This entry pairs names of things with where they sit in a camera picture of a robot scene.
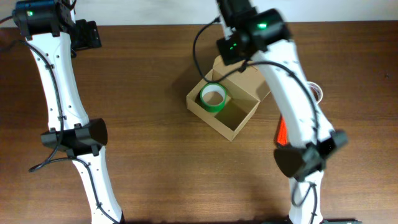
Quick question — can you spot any red utility knife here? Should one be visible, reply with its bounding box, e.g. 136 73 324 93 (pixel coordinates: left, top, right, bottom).
275 116 289 146

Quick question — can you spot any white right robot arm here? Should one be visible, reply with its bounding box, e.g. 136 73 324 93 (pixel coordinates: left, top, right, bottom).
217 0 348 223

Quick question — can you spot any brown cardboard box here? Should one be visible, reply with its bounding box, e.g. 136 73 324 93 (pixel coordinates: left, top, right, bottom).
186 66 271 141

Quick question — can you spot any green tape roll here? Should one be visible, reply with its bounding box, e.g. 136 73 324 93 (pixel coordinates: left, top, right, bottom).
200 83 227 113

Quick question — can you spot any beige masking tape roll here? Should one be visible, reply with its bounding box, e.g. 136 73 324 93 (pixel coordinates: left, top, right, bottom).
307 82 323 104

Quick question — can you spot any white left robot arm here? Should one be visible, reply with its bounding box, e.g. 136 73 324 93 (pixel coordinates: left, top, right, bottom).
12 0 125 223

